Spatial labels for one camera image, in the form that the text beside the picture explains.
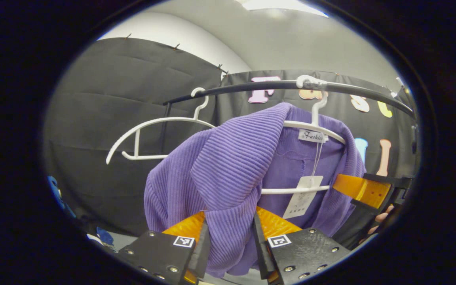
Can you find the black backdrop cloth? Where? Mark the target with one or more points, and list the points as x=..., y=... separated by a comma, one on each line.
x=113, y=79

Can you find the blue object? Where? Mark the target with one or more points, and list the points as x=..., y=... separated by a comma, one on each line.
x=105, y=236
x=57, y=194

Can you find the purple ribbed knit cardigan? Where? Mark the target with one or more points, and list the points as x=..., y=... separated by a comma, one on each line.
x=228, y=166

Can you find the ceiling light panel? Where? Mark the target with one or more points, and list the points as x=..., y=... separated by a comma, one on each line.
x=275, y=4

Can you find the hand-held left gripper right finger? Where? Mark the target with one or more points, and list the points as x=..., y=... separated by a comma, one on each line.
x=260, y=249

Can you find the white plastic hanger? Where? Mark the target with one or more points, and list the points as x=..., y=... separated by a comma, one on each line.
x=160, y=120
x=316, y=114

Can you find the black metal clothes rack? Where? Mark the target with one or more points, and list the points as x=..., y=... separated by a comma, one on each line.
x=259, y=85

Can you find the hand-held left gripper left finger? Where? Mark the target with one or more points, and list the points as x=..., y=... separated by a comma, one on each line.
x=203, y=253

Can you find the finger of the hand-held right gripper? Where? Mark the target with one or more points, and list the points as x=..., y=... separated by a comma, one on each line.
x=366, y=190

